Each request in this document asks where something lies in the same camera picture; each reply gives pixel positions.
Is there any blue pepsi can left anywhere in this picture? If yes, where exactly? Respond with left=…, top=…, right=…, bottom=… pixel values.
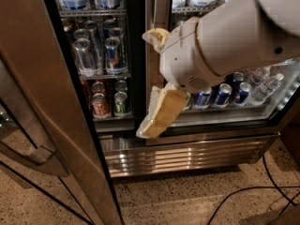
left=193, top=87, right=212, bottom=109

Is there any glass fridge door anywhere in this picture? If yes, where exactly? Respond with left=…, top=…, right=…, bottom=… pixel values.
left=144, top=0, right=300, bottom=146
left=0, top=0, right=123, bottom=225

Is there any steel fridge bottom grille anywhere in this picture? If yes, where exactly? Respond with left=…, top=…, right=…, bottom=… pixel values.
left=101, top=133, right=278, bottom=177

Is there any green soda can left door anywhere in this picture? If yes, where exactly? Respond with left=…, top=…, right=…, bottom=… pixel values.
left=114, top=92, right=129, bottom=116

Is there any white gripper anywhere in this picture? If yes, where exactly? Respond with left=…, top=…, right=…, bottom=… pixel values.
left=136, top=17, right=224, bottom=139

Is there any blue pepsi can right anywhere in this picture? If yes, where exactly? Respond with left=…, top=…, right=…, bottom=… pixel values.
left=232, top=82, right=252, bottom=106

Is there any red soda can right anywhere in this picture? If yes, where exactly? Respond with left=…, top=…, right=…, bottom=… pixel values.
left=92, top=93, right=111, bottom=119

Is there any black floor cable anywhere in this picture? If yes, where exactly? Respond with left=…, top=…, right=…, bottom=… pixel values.
left=206, top=154, right=300, bottom=225

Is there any blue pepsi can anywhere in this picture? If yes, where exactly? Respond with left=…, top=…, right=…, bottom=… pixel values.
left=232, top=82, right=252, bottom=106
left=193, top=87, right=212, bottom=109
left=213, top=83, right=232, bottom=108

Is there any blue pepsi can middle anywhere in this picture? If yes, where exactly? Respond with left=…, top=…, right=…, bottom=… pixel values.
left=213, top=83, right=232, bottom=108

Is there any clear water bottle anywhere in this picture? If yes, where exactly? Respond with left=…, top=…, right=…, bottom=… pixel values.
left=248, top=73, right=284, bottom=106

